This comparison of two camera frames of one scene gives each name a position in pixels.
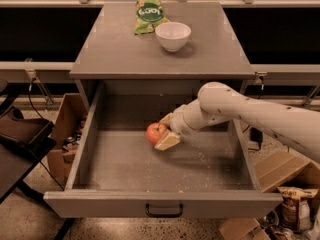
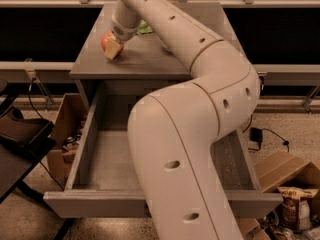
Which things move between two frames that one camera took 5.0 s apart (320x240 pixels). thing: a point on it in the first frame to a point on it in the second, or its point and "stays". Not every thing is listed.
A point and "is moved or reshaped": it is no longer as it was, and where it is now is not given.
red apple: (155, 132) is moved or reshaped
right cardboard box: (284, 170) stays
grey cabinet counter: (113, 51) stays
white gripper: (180, 119) to (122, 32)
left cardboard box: (65, 133) stays
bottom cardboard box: (243, 229) stays
